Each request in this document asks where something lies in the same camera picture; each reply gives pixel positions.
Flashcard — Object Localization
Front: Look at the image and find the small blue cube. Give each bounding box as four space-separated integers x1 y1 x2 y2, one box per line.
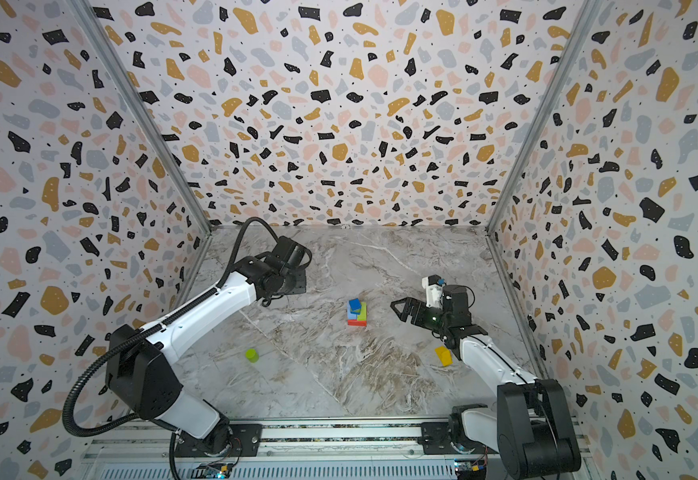
348 298 362 313

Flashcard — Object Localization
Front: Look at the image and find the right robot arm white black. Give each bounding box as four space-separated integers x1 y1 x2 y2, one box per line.
390 277 582 479

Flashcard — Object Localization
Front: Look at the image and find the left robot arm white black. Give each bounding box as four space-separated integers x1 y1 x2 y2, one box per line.
105 236 312 455

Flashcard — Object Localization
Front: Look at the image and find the yellow wedge block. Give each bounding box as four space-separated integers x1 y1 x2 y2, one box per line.
435 346 453 367

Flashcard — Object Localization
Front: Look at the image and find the lime green cylinder block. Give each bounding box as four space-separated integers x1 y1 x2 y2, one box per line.
245 348 259 363

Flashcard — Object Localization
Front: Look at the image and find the right electronics board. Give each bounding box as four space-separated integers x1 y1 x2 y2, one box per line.
454 459 487 480

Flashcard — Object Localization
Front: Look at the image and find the electronics board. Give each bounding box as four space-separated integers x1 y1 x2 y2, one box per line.
196 463 233 480
454 459 487 480

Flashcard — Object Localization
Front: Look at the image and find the left electronics board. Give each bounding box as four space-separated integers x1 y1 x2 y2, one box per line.
196 463 233 480

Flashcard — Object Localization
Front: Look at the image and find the left corner aluminium profile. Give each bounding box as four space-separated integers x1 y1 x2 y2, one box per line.
63 0 213 235

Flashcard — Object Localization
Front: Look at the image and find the corner aluminium profile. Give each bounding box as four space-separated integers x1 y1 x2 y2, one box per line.
63 0 213 235
485 0 603 235

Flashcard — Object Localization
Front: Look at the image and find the right corner aluminium profile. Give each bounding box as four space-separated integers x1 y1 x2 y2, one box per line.
485 0 603 235

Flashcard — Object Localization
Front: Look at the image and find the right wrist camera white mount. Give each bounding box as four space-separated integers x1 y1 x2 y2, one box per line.
422 275 445 309

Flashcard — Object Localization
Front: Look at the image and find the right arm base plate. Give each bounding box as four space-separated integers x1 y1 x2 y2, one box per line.
417 422 482 455

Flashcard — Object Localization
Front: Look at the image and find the aluminium mounting rail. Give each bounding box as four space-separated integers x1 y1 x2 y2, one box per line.
80 416 509 479

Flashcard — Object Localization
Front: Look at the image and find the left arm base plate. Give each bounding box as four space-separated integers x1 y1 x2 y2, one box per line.
174 423 263 459

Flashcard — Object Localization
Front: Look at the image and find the black corrugated cable conduit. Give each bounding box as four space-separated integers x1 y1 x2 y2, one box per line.
62 217 281 438

